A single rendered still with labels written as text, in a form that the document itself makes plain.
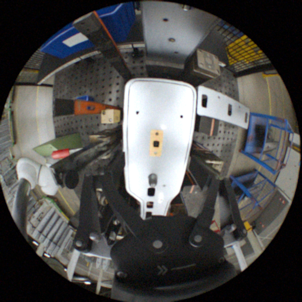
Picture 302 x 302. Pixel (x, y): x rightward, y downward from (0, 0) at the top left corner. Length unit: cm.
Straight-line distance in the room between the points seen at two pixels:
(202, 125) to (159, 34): 30
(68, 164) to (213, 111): 40
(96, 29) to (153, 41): 13
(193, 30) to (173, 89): 18
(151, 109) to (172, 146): 13
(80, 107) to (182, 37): 24
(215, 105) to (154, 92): 21
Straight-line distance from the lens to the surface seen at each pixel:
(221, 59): 43
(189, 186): 43
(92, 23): 26
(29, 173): 77
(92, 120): 70
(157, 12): 21
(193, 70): 33
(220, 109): 38
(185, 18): 22
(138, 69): 67
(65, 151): 27
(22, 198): 70
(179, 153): 32
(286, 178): 804
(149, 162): 32
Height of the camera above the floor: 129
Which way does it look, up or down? 69 degrees down
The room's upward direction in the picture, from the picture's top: 178 degrees counter-clockwise
